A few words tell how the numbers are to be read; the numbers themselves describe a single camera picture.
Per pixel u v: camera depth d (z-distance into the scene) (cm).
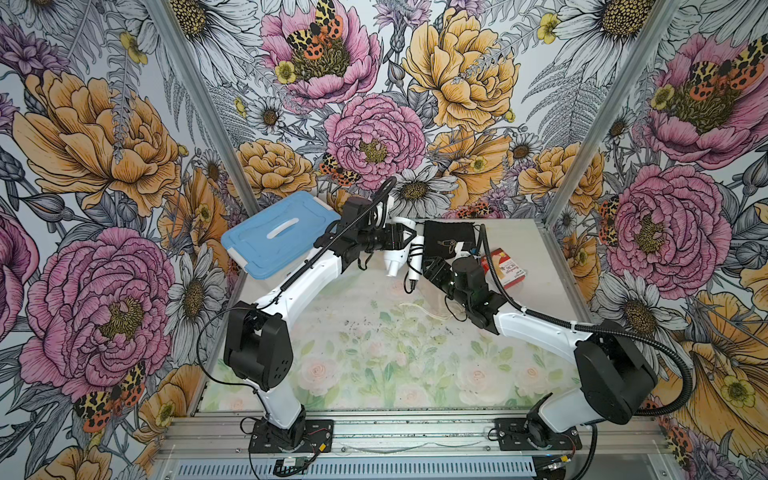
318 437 74
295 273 53
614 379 44
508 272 102
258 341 46
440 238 115
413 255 83
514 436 74
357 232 65
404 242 76
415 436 76
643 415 45
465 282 66
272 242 93
